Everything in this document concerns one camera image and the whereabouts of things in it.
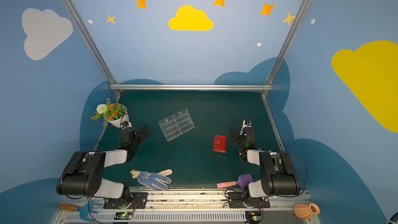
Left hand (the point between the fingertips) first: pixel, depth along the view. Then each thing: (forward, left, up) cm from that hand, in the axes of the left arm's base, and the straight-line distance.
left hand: (144, 128), depth 94 cm
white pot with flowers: (+5, +17, +9) cm, 20 cm away
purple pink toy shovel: (-28, -58, -4) cm, 64 cm away
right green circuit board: (-43, -61, -5) cm, 75 cm away
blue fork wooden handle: (-43, +17, -4) cm, 46 cm away
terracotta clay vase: (-41, -80, +6) cm, 90 cm away
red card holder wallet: (-7, -47, -4) cm, 48 cm away
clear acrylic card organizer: (+4, -19, 0) cm, 20 cm away
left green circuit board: (-44, 0, -5) cm, 44 cm away
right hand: (+2, -61, 0) cm, 61 cm away
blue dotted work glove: (-29, -12, -5) cm, 31 cm away
